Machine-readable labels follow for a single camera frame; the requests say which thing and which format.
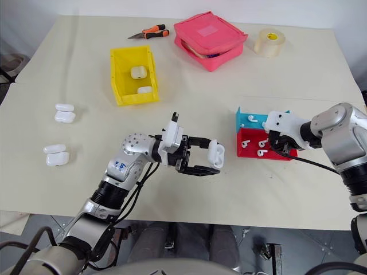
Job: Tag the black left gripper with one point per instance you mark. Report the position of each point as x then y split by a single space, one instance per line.
185 154

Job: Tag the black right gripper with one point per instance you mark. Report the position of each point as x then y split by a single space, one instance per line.
292 141

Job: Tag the white earbud case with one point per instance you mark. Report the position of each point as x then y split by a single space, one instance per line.
144 90
57 157
64 114
217 154
138 72

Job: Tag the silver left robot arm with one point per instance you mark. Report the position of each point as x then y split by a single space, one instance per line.
86 226

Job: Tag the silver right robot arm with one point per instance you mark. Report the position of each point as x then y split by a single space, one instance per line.
341 137

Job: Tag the closed white earbud case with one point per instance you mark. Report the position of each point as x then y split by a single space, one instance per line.
138 72
144 90

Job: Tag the yellow plastic bin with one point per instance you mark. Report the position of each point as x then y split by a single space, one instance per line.
121 83

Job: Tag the white earbud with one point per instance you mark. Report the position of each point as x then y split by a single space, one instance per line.
264 125
244 143
261 153
252 118
262 143

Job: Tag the blue plastic tray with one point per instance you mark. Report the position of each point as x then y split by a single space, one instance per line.
258 126

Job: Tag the red plastic tray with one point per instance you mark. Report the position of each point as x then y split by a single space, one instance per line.
249 151

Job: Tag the beige paper table cover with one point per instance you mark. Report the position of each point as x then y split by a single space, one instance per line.
200 194

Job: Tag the grey rounded robot leg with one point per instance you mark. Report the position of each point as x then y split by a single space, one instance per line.
149 243
225 243

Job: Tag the clear tape roll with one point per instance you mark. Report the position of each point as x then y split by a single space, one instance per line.
269 43

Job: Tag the silver robot torso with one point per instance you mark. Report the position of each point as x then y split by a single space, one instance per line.
172 267

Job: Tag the pink fabric pouch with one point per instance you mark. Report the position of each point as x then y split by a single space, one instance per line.
209 31

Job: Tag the orange black pliers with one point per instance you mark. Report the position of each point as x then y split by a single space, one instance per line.
153 32

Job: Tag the grey chair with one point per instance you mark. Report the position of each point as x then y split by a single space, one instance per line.
11 64

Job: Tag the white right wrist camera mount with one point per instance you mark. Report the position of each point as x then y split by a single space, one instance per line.
282 123

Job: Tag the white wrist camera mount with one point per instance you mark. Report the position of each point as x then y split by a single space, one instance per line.
171 134
282 123

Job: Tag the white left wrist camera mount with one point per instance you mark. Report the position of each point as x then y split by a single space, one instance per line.
171 134

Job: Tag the grey metal floor bracket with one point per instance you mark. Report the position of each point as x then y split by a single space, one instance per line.
275 257

